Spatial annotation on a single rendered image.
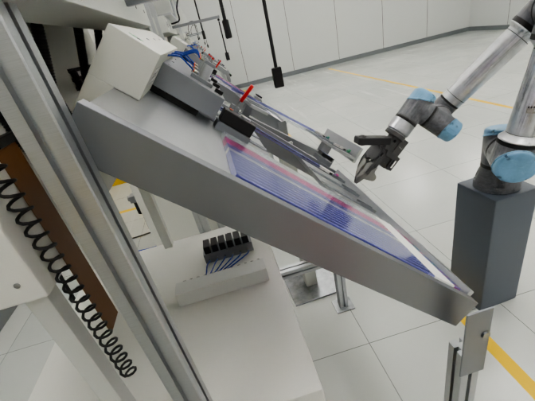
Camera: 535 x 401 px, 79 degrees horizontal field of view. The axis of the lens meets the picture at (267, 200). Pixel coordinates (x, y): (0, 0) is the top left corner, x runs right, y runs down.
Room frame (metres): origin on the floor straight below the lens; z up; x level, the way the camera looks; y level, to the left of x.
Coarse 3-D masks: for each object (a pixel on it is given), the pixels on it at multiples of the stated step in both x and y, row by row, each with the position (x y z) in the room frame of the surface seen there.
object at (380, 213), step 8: (344, 176) 1.02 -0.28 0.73; (352, 184) 0.95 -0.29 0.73; (360, 192) 0.89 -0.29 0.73; (368, 200) 0.83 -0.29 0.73; (376, 208) 0.78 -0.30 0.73; (384, 216) 0.73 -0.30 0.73; (392, 224) 0.69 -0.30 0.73; (416, 240) 0.60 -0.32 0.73; (424, 248) 0.56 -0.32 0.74; (432, 256) 0.54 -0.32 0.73; (440, 264) 0.51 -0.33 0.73; (448, 272) 0.48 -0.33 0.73; (456, 280) 0.46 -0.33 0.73; (464, 288) 0.44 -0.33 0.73
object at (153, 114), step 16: (112, 96) 0.50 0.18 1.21; (128, 96) 0.54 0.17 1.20; (144, 96) 0.60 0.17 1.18; (160, 96) 0.68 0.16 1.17; (112, 112) 0.42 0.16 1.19; (128, 112) 0.46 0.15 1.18; (144, 112) 0.50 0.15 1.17; (160, 112) 0.56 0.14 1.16; (176, 112) 0.62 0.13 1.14; (144, 128) 0.43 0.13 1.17; (160, 128) 0.47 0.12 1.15; (176, 128) 0.51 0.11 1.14; (192, 128) 0.57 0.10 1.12; (208, 128) 0.64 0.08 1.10; (176, 144) 0.43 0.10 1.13; (192, 144) 0.47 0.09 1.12; (208, 144) 0.52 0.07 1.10; (256, 144) 0.77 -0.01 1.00; (208, 160) 0.44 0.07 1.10; (224, 160) 0.48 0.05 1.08
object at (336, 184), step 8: (304, 160) 0.98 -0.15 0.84; (312, 168) 0.91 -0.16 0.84; (312, 176) 0.84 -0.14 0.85; (320, 176) 0.86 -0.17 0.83; (328, 176) 0.95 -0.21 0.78; (320, 184) 0.78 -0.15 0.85; (328, 184) 0.80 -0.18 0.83; (336, 184) 0.87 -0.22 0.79; (344, 184) 0.98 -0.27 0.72; (336, 192) 0.75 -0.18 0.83; (344, 192) 0.82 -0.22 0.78; (352, 192) 0.88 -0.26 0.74; (352, 200) 0.76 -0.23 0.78; (360, 200) 0.79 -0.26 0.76; (368, 208) 0.77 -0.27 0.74
